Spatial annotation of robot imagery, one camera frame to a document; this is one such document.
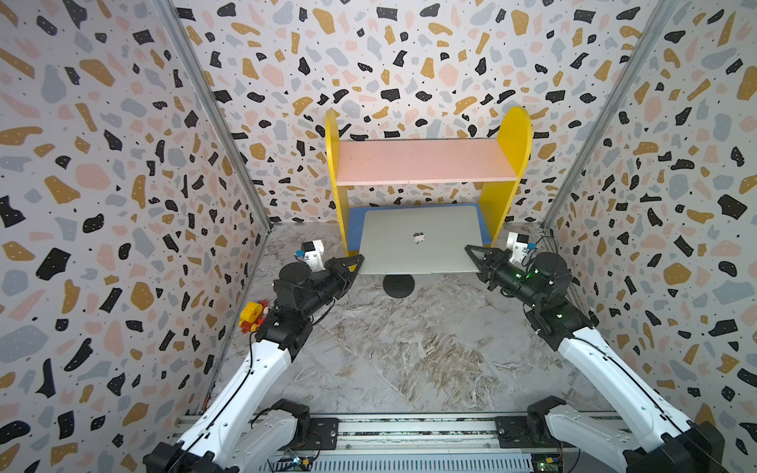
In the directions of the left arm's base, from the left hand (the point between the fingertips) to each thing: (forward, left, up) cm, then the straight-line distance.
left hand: (369, 259), depth 69 cm
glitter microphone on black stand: (+14, -7, -33) cm, 37 cm away
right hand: (0, -22, +2) cm, 22 cm away
